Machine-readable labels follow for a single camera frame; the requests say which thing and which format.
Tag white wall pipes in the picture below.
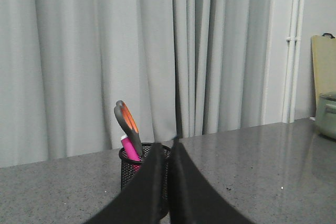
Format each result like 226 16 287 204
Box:
282 0 305 123

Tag black mesh pen cup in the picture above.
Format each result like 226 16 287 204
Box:
119 145 171 219

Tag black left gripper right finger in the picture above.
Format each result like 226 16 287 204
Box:
167 138 252 223

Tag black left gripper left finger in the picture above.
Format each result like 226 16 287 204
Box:
86 143 164 223

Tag grey curtain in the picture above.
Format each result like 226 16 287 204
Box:
1 0 270 167

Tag grey orange scissors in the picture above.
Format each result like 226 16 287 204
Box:
113 100 143 157

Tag green pot with lid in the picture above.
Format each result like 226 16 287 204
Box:
315 91 336 139

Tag pink marker pen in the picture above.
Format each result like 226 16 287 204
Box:
121 135 141 162

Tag yellow cutting board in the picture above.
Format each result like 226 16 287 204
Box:
311 33 336 119

